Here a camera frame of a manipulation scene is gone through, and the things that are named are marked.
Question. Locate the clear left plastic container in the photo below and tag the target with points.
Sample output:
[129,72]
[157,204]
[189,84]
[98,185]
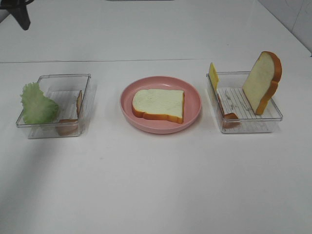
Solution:
[63,89]

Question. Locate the bread slice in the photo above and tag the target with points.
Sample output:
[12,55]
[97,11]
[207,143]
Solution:
[262,81]
[159,104]

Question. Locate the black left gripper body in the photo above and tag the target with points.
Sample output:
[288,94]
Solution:
[12,4]

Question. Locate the clear right plastic container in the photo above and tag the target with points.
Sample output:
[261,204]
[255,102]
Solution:
[233,100]

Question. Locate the bacon strip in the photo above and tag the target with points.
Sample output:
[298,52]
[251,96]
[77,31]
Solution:
[227,123]
[66,130]

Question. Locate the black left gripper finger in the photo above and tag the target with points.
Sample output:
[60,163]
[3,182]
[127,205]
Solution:
[21,16]

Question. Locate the pink round plate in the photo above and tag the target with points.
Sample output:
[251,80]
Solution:
[192,104]

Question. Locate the green lettuce leaf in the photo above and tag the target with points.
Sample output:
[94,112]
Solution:
[37,108]

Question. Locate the clear plastic container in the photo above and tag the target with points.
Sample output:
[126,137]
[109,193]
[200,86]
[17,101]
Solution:
[233,100]
[63,89]

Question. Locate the yellow cheese slice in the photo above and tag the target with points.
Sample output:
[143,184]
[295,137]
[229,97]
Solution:
[213,78]

